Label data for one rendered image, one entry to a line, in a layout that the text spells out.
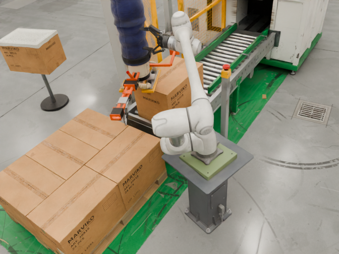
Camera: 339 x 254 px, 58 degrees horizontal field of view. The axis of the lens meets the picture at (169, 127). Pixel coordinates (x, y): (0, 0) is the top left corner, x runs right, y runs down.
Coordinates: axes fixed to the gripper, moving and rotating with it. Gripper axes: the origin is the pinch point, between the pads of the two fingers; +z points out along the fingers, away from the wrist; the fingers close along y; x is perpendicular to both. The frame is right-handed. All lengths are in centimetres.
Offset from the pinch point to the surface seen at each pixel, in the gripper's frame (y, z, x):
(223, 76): 63, -31, 70
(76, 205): 103, 28, -79
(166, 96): 64, 3, 25
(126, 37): 5.9, 21.4, 9.2
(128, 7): -15.7, 15.5, 10.2
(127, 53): 18.9, 22.6, 8.1
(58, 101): 155, 215, 66
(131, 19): -6.9, 16.0, 11.2
